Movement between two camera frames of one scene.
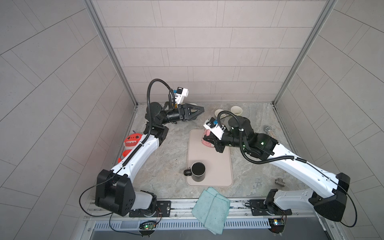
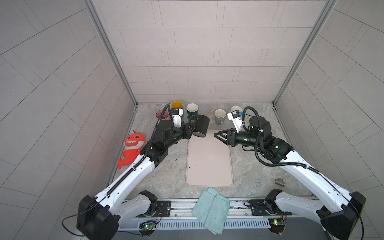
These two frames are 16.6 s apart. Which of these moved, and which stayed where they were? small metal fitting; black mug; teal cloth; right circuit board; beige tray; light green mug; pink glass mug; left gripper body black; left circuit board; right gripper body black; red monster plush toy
Moved: right gripper body black; left gripper body black; black mug; pink glass mug
Stayed: teal cloth; red monster plush toy; right circuit board; left circuit board; light green mug; small metal fitting; beige tray
